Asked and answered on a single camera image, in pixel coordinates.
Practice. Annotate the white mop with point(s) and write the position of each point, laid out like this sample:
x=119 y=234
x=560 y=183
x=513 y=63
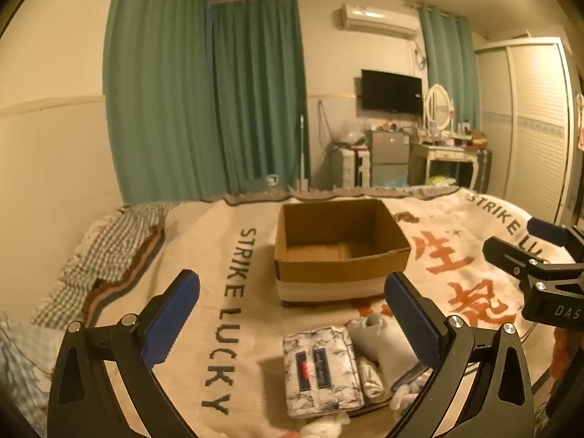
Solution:
x=302 y=155

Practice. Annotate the white oval mirror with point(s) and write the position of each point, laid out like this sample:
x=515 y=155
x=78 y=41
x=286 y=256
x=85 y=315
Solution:
x=439 y=108

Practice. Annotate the green checked quilt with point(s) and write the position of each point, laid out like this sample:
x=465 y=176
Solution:
x=105 y=246

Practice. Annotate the white fluffy cloth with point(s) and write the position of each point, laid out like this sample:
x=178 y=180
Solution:
x=321 y=426

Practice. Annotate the white air conditioner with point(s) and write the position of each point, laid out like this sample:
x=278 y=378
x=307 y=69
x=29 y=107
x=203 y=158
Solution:
x=378 y=18

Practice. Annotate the dark suitcase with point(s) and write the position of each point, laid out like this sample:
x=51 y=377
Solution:
x=484 y=169

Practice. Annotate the wide green curtain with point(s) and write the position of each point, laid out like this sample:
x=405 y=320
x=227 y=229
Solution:
x=159 y=91

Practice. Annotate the floral tissue pack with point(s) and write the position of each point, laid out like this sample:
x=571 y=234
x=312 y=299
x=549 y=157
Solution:
x=319 y=369

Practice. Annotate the brown striped cloth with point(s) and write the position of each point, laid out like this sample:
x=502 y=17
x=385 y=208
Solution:
x=127 y=273

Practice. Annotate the brown cardboard box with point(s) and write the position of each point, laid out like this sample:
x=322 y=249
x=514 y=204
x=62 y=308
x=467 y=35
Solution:
x=328 y=278

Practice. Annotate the orange fuzzy cloth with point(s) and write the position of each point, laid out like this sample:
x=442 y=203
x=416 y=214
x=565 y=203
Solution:
x=561 y=353

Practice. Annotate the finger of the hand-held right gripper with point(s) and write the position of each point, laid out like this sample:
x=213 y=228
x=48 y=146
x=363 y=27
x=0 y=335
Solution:
x=504 y=251
x=550 y=231

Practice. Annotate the cream printed blanket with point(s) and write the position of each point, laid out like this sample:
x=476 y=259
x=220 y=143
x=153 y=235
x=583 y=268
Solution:
x=205 y=228

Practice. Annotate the white knotted cloth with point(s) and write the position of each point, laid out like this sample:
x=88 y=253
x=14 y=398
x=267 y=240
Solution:
x=406 y=394

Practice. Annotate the white louvred wardrobe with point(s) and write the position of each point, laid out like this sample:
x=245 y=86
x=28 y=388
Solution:
x=529 y=127

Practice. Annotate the grey small cabinet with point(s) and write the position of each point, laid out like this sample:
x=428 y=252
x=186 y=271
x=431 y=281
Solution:
x=388 y=157

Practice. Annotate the small white cup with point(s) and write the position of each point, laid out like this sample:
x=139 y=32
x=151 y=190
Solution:
x=273 y=180

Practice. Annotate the green corner curtain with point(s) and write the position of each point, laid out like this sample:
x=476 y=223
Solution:
x=260 y=96

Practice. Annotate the blue checked sheet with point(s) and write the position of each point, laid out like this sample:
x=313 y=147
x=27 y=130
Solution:
x=23 y=356

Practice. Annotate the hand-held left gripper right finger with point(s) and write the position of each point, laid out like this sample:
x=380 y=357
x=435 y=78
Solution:
x=416 y=326

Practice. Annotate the black wall television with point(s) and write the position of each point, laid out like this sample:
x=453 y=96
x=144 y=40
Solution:
x=391 y=92

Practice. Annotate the clear plastic bag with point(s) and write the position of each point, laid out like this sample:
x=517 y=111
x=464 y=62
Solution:
x=349 y=133

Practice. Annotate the pink hanging cloth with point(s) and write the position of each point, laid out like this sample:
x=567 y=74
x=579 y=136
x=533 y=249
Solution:
x=581 y=121

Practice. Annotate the narrow green curtain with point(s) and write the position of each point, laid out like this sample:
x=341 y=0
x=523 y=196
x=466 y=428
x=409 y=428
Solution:
x=449 y=50

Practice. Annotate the white socks pile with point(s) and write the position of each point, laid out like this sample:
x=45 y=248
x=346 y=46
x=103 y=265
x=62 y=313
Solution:
x=383 y=342

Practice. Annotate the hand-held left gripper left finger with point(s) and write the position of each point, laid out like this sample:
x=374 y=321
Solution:
x=173 y=315

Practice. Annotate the white dressing table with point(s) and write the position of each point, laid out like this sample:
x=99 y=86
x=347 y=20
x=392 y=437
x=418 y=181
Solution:
x=445 y=153

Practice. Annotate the white plastic drawer unit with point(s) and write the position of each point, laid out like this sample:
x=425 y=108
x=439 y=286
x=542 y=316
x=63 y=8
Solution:
x=349 y=166

